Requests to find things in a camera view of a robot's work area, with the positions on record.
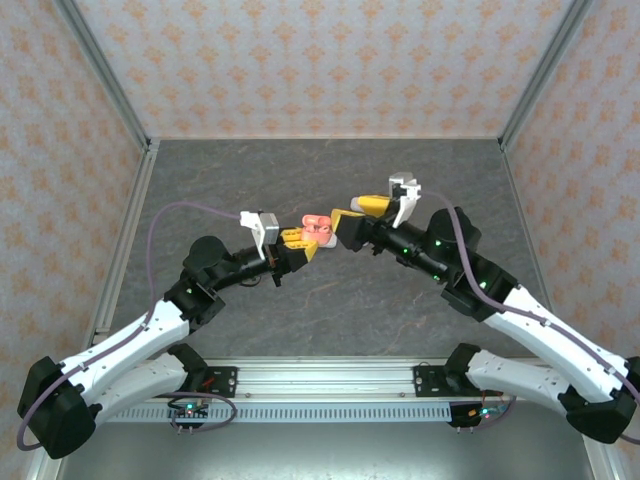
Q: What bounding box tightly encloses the pink earbud charging case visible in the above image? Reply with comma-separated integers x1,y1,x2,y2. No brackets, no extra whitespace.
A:
300,213,340,250

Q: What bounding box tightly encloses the small controller circuit board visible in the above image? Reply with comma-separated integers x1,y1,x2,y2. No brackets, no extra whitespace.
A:
169,401,211,426
449,402,501,427

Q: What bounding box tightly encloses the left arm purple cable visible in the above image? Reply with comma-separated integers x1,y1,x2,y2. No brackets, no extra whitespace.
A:
17,202,244,451

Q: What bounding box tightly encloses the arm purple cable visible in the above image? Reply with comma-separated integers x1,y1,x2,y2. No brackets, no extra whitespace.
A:
418,189,640,446
17,202,244,451

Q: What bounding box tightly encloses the aluminium table side rail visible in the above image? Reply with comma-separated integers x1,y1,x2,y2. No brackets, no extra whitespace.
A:
24,139,162,480
498,139,629,480

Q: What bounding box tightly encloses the thin looped board cable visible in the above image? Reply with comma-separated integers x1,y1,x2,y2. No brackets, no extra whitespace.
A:
166,391,239,435
457,389,521,432

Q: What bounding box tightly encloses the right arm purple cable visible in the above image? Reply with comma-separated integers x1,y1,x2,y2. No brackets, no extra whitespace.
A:
418,189,640,446

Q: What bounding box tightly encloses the slotted grey cable duct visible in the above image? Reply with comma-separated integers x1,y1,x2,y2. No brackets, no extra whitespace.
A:
107,402,456,425

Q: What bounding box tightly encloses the aluminium frame corner post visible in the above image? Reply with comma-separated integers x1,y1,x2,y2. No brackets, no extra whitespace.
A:
498,0,596,151
52,0,154,151

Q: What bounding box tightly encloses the grey metal base plate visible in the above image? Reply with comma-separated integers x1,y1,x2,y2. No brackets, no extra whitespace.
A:
29,419,616,480

